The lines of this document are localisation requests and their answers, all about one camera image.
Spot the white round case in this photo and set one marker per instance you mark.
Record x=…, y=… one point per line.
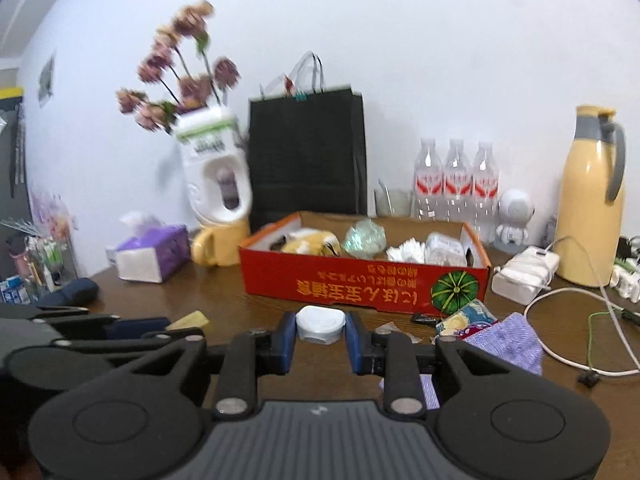
x=320, y=324

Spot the dark blue pouch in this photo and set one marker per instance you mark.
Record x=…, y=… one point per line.
x=67, y=292

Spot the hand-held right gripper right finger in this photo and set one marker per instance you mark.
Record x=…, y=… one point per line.
x=354, y=340

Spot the black paper bag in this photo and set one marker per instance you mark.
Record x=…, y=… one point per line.
x=305, y=160

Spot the crushed clear plastic bottle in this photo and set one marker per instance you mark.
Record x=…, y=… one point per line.
x=365, y=237

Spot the red cardboard box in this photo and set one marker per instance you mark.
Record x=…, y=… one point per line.
x=350, y=280

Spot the small black wrapper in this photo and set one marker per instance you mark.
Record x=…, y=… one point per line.
x=425, y=318

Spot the white power adapter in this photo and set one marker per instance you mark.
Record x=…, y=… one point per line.
x=525, y=272

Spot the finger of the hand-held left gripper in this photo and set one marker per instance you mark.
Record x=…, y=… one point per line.
x=140, y=327
x=120, y=346

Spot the yellow mug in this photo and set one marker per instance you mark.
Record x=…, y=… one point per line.
x=220, y=245

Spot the clear water bottle red label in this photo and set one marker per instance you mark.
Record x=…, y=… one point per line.
x=427, y=180
x=486, y=185
x=458, y=180

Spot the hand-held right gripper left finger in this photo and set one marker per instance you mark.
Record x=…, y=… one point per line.
x=287, y=340

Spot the small wall picture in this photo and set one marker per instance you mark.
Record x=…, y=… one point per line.
x=46, y=80

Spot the teal binder clip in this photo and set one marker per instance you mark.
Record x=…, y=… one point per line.
x=300, y=96

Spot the purple tissue box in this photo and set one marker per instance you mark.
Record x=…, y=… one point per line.
x=150, y=255

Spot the yellow paper note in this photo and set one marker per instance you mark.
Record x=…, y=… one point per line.
x=187, y=321

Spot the dried rose bouquet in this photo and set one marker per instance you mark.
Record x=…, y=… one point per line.
x=182, y=75

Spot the yellow thermos jug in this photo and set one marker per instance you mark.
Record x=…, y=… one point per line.
x=585, y=200

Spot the clear desk organizer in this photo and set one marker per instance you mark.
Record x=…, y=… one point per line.
x=30, y=265

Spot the white robot figurine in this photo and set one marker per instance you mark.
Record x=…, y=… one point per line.
x=515, y=215

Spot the white detergent jug vase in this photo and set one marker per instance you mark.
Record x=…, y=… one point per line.
x=215, y=170

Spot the colourful snack packet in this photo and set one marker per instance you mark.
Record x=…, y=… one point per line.
x=465, y=317

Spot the yellow plush toy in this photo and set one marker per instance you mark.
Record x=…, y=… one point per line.
x=307, y=242

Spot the purple cloth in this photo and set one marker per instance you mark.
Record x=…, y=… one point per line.
x=510, y=340

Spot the crumpled white tissue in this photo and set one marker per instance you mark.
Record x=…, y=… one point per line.
x=406, y=251

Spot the glass cup with spoon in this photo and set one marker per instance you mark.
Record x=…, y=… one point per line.
x=392, y=202

